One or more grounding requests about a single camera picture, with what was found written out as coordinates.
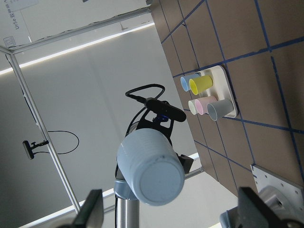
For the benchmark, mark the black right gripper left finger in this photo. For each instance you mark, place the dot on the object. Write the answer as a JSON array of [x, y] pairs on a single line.
[[91, 214]]

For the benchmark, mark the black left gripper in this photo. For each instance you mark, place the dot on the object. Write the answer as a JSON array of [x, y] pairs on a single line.
[[162, 124]]

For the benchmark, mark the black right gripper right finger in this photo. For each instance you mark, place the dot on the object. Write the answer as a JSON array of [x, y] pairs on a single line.
[[253, 212]]

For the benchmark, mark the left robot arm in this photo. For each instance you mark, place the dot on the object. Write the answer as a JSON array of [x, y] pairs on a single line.
[[127, 206]]

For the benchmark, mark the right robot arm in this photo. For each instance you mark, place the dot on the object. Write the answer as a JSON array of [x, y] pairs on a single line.
[[230, 218]]

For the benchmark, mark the cream white plastic cup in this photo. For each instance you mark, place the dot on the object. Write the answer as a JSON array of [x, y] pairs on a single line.
[[192, 107]]

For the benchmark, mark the pink plastic cup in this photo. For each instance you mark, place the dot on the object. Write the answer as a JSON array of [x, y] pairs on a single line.
[[202, 103]]

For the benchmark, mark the yellow plastic cup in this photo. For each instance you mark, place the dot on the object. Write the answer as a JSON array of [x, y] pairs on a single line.
[[200, 84]]

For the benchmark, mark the grey plastic cup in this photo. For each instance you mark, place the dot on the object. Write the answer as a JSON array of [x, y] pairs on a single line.
[[219, 109]]

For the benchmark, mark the white plastic tray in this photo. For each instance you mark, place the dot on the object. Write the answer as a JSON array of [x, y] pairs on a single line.
[[221, 88]]

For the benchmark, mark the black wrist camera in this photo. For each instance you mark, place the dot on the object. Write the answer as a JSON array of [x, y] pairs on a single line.
[[164, 108]]

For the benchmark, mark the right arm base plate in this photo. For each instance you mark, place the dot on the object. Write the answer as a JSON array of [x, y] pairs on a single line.
[[271, 186]]

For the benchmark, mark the black mounted side camera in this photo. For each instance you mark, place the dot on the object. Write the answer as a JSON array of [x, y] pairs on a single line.
[[30, 147]]

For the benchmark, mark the aluminium frame post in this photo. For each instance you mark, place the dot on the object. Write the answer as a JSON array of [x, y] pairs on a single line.
[[15, 66]]

